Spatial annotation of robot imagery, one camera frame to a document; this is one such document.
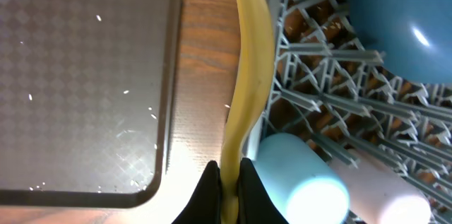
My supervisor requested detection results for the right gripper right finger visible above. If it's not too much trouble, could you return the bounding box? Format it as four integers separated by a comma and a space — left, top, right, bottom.
237, 158, 288, 224

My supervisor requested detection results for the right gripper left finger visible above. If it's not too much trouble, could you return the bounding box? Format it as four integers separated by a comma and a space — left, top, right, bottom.
172, 160, 222, 224

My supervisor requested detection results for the light blue plastic cup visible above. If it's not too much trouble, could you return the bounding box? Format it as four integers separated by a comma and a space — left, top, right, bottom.
254, 134, 350, 224

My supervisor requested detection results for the yellow plastic spoon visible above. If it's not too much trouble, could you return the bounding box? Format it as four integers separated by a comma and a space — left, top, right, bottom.
220, 0, 275, 223

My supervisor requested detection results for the pink plastic cup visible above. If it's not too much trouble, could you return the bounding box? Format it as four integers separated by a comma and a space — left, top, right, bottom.
329, 149, 432, 224

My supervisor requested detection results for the dark blue plate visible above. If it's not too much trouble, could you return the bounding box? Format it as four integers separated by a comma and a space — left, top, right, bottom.
347, 0, 451, 84

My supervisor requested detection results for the grey dishwasher rack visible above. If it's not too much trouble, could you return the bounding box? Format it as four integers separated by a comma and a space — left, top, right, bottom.
244, 0, 451, 223

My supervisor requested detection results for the brown serving tray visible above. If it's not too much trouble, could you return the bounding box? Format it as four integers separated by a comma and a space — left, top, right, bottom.
1, 0, 181, 208

